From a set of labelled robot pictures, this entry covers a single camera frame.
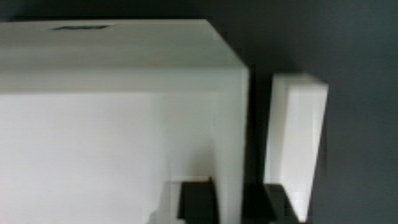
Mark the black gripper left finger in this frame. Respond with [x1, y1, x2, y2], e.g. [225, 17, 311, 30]
[154, 177, 222, 224]

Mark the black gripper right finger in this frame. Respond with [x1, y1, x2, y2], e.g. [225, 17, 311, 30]
[264, 184, 307, 224]

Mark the white drawer box front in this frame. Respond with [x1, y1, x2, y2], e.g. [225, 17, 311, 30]
[0, 19, 248, 224]

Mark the white drawer box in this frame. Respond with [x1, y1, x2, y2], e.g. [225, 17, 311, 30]
[263, 73, 328, 223]
[0, 19, 248, 224]

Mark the white drawer box rear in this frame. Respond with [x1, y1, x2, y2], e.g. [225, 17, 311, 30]
[263, 73, 328, 223]

